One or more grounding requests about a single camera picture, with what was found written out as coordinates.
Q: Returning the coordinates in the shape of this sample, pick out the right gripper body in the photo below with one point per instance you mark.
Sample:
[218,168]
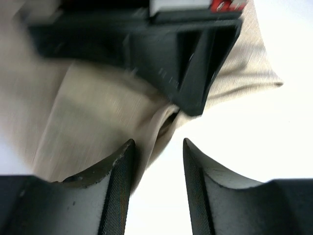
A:
[94,30]

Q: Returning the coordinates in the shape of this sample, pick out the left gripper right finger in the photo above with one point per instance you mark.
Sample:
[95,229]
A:
[223,202]

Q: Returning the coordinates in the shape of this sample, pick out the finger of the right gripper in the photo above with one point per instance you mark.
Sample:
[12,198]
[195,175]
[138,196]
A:
[181,60]

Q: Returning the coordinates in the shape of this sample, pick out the beige cloth napkin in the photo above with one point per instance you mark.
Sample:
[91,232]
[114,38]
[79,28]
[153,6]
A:
[59,119]

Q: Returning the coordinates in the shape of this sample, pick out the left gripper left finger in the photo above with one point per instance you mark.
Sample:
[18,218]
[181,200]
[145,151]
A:
[91,202]

